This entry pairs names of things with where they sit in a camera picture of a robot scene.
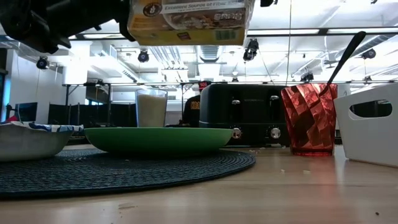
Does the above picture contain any black background partition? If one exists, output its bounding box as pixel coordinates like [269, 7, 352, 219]
[48, 103, 137, 128]

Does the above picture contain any white plastic bin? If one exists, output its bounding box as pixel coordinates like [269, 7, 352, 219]
[333, 83, 398, 169]

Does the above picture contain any red faceted plastic tumbler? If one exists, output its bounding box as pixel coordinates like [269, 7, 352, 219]
[280, 83, 339, 157]

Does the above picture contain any yellow raisin bran cereal box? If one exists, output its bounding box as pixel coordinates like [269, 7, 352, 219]
[126, 0, 256, 47]

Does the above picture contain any dark background monitor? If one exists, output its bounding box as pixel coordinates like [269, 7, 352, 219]
[14, 101, 38, 123]

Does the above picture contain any ceiling air vent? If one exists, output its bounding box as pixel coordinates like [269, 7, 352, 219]
[198, 42, 221, 63]

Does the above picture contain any bowl with blue patterned rim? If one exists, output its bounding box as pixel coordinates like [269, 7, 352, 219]
[0, 121, 84, 162]

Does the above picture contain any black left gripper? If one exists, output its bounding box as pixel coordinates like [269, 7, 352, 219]
[18, 0, 137, 54]

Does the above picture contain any person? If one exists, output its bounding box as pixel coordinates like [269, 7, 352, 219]
[182, 80, 213, 128]

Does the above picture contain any thin hanging cable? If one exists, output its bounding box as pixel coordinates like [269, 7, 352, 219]
[285, 0, 292, 86]

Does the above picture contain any green plate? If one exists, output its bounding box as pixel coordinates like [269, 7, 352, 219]
[83, 126, 234, 156]

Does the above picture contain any black toaster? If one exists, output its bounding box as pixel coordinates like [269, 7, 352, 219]
[198, 83, 290, 147]

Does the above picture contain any glass of milk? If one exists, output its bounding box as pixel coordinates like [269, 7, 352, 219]
[135, 88, 169, 128]

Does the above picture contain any dark round woven placemat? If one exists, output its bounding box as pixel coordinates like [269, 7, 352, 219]
[0, 148, 257, 200]

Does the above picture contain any black spoon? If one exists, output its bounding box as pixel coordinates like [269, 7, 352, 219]
[319, 30, 367, 96]

